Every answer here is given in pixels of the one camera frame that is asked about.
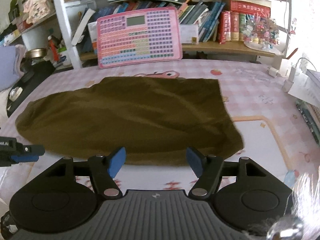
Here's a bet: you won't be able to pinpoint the white leaning book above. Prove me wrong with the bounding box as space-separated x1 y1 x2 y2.
71 8 95 46

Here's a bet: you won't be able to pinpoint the stack of books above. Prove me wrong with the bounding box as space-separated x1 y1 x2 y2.
288 69 319 145

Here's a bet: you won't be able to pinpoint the lucky cat ornament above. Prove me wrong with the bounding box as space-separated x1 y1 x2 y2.
23 0 52 24

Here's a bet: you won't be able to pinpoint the lavender folded clothes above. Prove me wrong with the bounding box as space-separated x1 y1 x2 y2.
0 44 27 91

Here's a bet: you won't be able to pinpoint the pink checkered desk mat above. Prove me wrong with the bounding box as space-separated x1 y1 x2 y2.
1 60 319 203

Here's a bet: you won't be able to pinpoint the white wooden bookshelf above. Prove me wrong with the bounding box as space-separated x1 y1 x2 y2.
0 0 293 69

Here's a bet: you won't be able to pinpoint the metal round tin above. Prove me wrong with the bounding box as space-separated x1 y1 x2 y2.
25 48 47 59

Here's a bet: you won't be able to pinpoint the red thick dictionary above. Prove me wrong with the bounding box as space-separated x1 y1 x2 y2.
226 0 271 17

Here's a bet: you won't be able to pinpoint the white orange box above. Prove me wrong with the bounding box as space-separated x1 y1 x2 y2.
87 21 98 55

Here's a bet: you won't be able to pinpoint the black box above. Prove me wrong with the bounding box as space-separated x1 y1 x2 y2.
7 60 55 117

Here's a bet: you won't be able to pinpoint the dark olive brown garment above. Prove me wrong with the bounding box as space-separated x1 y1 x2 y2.
15 77 244 166

